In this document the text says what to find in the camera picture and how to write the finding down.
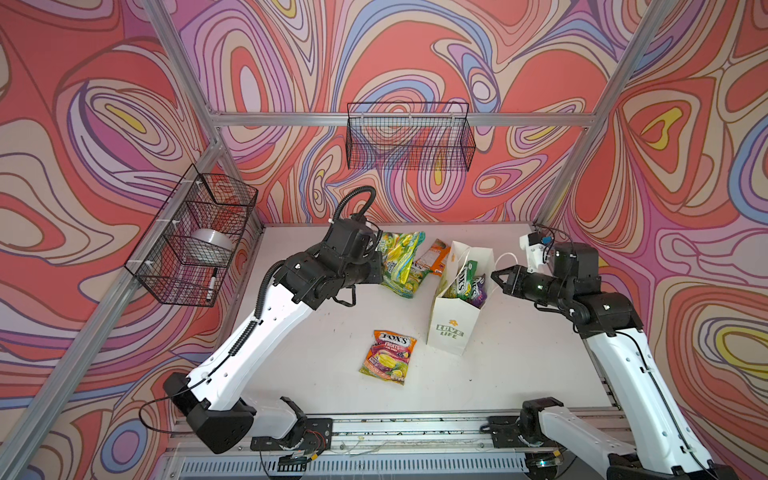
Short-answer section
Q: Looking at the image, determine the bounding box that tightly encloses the silver tape roll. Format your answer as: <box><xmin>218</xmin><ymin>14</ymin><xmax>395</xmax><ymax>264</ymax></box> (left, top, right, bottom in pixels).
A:
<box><xmin>191</xmin><ymin>228</ymin><xmax>234</xmax><ymax>251</ymax></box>

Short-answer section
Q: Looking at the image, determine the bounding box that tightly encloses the black wire basket left wall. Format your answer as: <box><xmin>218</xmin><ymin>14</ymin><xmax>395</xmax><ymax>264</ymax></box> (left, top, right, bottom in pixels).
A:
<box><xmin>124</xmin><ymin>166</ymin><xmax>258</xmax><ymax>307</ymax></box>

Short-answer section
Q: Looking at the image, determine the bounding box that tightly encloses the purple berries candy bag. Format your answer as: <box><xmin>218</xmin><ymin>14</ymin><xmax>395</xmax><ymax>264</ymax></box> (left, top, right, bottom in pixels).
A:
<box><xmin>465</xmin><ymin>274</ymin><xmax>488</xmax><ymax>309</ymax></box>

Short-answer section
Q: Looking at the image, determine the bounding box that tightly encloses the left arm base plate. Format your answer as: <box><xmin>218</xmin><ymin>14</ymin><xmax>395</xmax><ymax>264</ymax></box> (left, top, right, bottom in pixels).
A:
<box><xmin>250</xmin><ymin>418</ymin><xmax>333</xmax><ymax>455</ymax></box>

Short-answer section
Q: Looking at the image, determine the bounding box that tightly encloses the green candy bag top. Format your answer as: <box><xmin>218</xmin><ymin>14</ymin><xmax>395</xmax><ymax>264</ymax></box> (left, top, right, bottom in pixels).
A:
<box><xmin>383</xmin><ymin>262</ymin><xmax>431</xmax><ymax>299</ymax></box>

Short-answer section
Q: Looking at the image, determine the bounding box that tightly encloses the green candy bag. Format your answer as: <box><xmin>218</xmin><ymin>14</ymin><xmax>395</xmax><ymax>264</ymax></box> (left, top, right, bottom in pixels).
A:
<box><xmin>383</xmin><ymin>262</ymin><xmax>431</xmax><ymax>299</ymax></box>
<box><xmin>377</xmin><ymin>231</ymin><xmax>426</xmax><ymax>284</ymax></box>
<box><xmin>444</xmin><ymin>260</ymin><xmax>478</xmax><ymax>301</ymax></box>

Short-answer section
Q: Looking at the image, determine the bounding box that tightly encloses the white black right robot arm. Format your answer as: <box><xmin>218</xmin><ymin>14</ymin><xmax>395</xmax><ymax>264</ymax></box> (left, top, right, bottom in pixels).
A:
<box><xmin>490</xmin><ymin>242</ymin><xmax>737</xmax><ymax>479</ymax></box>

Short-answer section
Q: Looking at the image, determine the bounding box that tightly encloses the aluminium front rail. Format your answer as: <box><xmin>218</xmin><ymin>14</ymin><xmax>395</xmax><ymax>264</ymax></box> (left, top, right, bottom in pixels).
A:
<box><xmin>170</xmin><ymin>410</ymin><xmax>649</xmax><ymax>457</ymax></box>

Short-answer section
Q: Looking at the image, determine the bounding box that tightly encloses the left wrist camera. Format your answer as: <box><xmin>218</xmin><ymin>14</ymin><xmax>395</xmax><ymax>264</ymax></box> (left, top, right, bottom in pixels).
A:
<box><xmin>325</xmin><ymin>218</ymin><xmax>379</xmax><ymax>261</ymax></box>

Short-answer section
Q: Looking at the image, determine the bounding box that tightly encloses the black wire basket wall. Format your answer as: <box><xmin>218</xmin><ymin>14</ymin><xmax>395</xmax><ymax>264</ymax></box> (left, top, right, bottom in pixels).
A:
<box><xmin>124</xmin><ymin>166</ymin><xmax>258</xmax><ymax>307</ymax></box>
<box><xmin>345</xmin><ymin>100</ymin><xmax>476</xmax><ymax>172</ymax></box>

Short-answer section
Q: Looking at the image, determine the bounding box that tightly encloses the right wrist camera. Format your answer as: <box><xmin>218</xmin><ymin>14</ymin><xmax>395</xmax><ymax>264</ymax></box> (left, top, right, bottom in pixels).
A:
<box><xmin>519</xmin><ymin>231</ymin><xmax>554</xmax><ymax>273</ymax></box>

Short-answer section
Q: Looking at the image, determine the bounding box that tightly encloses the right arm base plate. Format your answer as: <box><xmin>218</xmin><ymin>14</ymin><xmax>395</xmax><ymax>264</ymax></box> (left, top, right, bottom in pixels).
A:
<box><xmin>479</xmin><ymin>416</ymin><xmax>542</xmax><ymax>449</ymax></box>

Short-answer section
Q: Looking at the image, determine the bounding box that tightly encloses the white floral paper bag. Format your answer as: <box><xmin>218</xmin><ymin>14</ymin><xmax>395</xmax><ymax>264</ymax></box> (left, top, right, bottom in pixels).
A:
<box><xmin>427</xmin><ymin>241</ymin><xmax>518</xmax><ymax>356</ymax></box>

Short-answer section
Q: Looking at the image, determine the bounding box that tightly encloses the black wire basket back wall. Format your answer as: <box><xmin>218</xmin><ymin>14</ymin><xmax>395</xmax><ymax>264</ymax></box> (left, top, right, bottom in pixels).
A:
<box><xmin>345</xmin><ymin>100</ymin><xmax>476</xmax><ymax>172</ymax></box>

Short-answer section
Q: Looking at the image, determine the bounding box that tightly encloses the orange fruits candy bag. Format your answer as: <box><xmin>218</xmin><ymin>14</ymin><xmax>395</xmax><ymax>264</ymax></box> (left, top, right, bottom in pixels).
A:
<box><xmin>359</xmin><ymin>330</ymin><xmax>417</xmax><ymax>385</ymax></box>

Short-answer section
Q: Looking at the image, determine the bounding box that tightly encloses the black marker pen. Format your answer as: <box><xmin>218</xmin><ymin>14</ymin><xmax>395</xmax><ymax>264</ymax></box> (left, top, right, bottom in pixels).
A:
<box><xmin>206</xmin><ymin>268</ymin><xmax>218</xmax><ymax>303</ymax></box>

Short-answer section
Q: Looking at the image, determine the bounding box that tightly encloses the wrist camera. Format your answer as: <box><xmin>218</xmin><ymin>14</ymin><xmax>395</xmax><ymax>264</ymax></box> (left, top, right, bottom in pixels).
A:
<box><xmin>325</xmin><ymin>218</ymin><xmax>379</xmax><ymax>261</ymax></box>
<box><xmin>519</xmin><ymin>231</ymin><xmax>554</xmax><ymax>273</ymax></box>

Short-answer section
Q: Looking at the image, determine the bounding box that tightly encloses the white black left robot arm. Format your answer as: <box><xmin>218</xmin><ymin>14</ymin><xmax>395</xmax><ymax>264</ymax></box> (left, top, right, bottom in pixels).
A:
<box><xmin>163</xmin><ymin>242</ymin><xmax>383</xmax><ymax>454</ymax></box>

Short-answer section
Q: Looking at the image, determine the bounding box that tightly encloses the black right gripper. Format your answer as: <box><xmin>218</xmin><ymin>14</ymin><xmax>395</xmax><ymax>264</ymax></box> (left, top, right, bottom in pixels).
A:
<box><xmin>490</xmin><ymin>264</ymin><xmax>571</xmax><ymax>308</ymax></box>

